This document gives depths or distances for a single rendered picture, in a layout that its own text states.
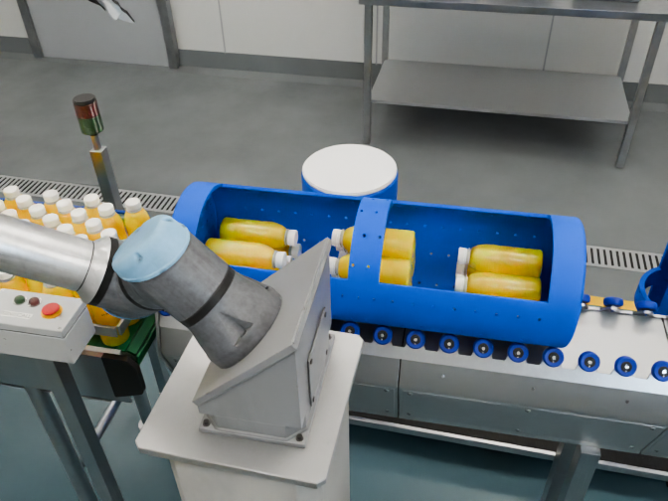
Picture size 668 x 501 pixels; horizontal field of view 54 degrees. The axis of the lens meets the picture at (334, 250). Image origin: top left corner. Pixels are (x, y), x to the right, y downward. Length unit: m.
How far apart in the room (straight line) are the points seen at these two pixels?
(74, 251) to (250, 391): 0.35
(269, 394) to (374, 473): 1.45
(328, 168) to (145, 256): 1.05
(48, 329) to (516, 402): 1.03
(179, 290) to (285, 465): 0.32
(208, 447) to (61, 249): 0.39
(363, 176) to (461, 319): 0.65
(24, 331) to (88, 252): 0.44
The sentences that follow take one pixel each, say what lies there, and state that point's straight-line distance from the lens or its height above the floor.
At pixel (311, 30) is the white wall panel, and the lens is 4.91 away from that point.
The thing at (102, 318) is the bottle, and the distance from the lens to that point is 1.60.
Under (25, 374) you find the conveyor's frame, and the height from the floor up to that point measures 0.79.
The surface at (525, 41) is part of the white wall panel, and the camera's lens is 4.75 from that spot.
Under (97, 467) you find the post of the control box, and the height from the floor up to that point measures 0.55.
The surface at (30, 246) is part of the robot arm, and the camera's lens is 1.08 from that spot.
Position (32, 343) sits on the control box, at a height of 1.05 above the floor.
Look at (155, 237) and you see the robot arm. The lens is 0.98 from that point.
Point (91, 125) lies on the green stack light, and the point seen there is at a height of 1.19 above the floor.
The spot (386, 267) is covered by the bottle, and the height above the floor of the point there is 1.13.
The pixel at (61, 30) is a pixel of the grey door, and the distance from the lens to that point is 5.75.
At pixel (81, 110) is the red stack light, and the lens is 1.96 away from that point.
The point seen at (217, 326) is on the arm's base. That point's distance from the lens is 1.00.
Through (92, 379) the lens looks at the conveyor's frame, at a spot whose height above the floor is 0.81.
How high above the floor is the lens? 2.05
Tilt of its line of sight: 39 degrees down
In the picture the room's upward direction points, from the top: 2 degrees counter-clockwise
